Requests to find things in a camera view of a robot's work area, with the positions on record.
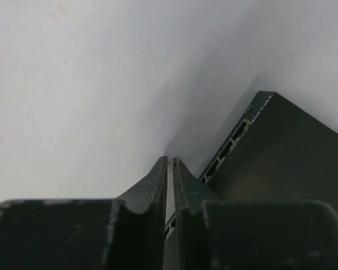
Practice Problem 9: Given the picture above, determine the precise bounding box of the black network switch box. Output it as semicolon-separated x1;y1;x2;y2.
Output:
163;91;338;269

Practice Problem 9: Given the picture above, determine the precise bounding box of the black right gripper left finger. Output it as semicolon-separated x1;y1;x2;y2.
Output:
0;156;167;269

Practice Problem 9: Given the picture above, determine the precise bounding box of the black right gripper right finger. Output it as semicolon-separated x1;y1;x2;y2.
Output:
173;157;338;269

